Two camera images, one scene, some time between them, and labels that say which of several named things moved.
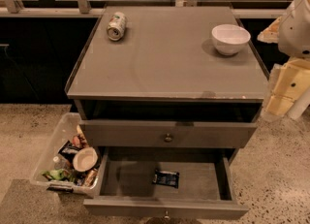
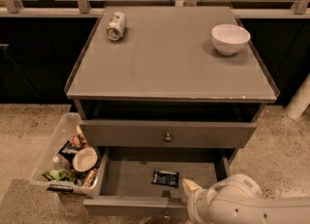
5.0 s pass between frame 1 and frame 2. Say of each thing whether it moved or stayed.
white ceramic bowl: stayed
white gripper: moved
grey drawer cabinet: stayed
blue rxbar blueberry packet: stayed
